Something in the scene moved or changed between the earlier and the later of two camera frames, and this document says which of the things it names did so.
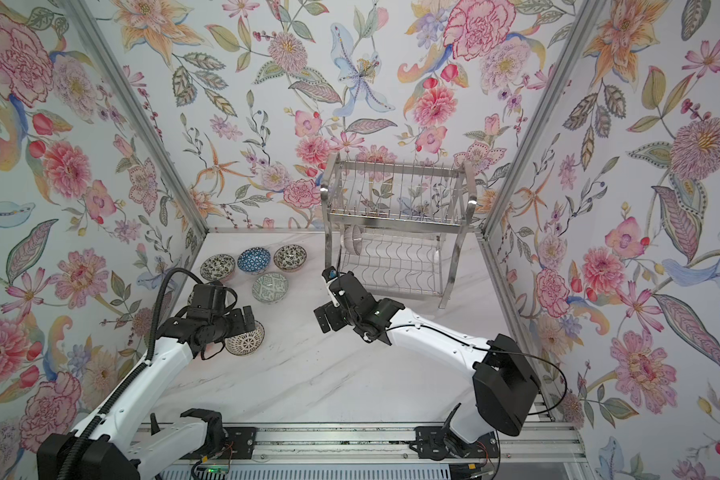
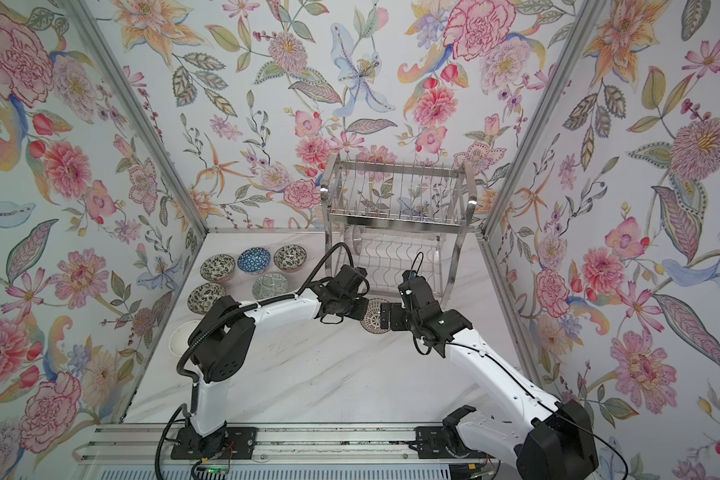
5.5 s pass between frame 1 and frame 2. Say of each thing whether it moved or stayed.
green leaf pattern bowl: stayed
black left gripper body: moved
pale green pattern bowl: stayed
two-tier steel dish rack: stayed
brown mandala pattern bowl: moved
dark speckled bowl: stayed
